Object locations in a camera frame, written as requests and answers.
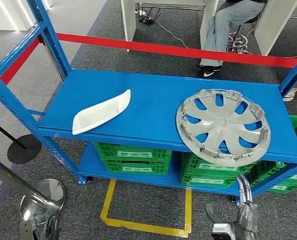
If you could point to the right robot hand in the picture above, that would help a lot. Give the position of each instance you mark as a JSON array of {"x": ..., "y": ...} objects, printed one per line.
[{"x": 248, "y": 218}]

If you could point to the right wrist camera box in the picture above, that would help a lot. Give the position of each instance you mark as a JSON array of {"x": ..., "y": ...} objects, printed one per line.
[{"x": 222, "y": 232}]

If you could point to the red barrier belt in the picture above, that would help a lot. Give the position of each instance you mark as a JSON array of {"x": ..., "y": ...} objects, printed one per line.
[
  {"x": 163, "y": 49},
  {"x": 16, "y": 64}
]

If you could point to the grey plastic wheel hubcap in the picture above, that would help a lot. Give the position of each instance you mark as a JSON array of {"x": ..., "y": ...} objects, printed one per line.
[{"x": 223, "y": 126}]

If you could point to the chrome stanchion post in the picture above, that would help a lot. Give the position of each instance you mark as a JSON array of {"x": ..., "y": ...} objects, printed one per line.
[{"x": 42, "y": 198}]

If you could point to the office chair with chrome base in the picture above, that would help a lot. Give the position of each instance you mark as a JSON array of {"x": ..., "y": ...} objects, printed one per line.
[{"x": 240, "y": 41}]

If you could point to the blue metal shelf rack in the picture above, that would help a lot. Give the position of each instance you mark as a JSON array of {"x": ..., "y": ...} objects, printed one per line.
[{"x": 151, "y": 99}]

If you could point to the stanchion post with black head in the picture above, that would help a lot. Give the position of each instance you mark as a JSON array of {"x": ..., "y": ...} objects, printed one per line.
[{"x": 40, "y": 39}]

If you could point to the person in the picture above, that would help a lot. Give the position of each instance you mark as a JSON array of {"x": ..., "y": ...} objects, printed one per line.
[
  {"x": 225, "y": 26},
  {"x": 289, "y": 95}
]

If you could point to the white power strip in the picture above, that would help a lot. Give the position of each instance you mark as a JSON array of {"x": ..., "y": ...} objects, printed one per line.
[{"x": 141, "y": 12}]

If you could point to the white curved plastic trim part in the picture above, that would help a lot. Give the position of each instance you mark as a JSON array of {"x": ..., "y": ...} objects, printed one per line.
[{"x": 98, "y": 114}]

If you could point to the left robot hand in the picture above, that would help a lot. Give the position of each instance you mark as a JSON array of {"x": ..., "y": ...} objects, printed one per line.
[{"x": 53, "y": 228}]

